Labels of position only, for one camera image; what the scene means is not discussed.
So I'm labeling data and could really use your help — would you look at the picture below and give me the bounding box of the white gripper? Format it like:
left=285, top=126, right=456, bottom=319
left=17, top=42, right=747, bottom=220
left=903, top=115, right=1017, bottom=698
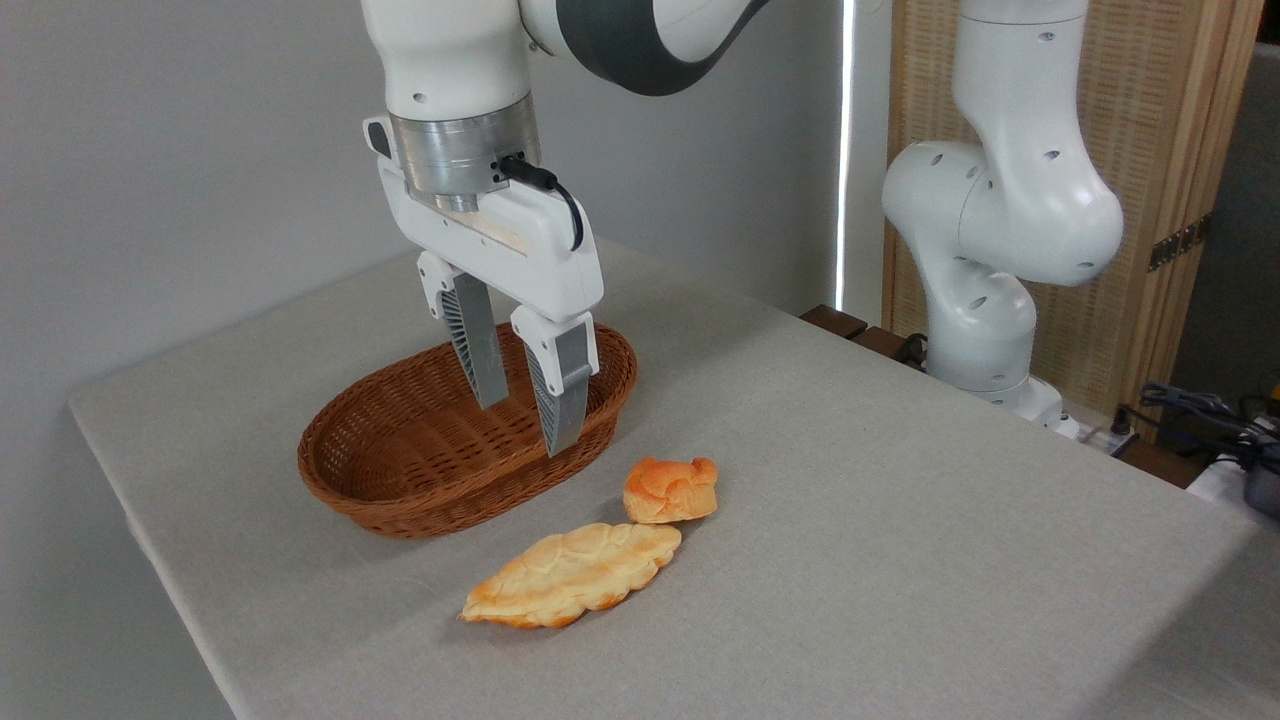
left=364, top=114, right=605, bottom=459

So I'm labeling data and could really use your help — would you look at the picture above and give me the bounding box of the small orange bread bun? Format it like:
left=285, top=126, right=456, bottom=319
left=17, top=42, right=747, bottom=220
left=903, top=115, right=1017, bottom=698
left=623, top=456, right=720, bottom=525

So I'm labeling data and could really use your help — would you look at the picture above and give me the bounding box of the long leaf-shaped bread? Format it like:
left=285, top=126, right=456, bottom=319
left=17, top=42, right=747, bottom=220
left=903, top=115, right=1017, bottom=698
left=459, top=522, right=683, bottom=630

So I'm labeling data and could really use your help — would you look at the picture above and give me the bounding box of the brown wicker oval basket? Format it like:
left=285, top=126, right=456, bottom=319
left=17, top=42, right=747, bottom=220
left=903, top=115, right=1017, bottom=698
left=297, top=320, right=639, bottom=541

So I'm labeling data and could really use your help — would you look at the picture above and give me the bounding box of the grey tablecloth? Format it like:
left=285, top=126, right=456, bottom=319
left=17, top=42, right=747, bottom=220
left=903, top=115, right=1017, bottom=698
left=68, top=238, right=1280, bottom=720

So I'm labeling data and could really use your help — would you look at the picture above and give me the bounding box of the white power strip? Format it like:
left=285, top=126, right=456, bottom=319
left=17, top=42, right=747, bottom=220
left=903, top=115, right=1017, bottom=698
left=1058, top=416, right=1141, bottom=457

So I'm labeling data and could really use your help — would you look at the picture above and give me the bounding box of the black screen hinge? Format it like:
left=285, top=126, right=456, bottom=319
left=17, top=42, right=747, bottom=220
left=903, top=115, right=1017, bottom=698
left=1148, top=213, right=1213, bottom=273

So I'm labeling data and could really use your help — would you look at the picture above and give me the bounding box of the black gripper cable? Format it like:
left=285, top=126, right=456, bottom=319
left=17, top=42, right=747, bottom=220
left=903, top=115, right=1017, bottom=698
left=498, top=153, right=585, bottom=252

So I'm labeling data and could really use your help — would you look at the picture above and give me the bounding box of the bundle of dark cables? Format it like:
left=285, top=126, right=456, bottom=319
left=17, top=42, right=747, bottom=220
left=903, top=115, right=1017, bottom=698
left=1138, top=382, right=1280, bottom=461

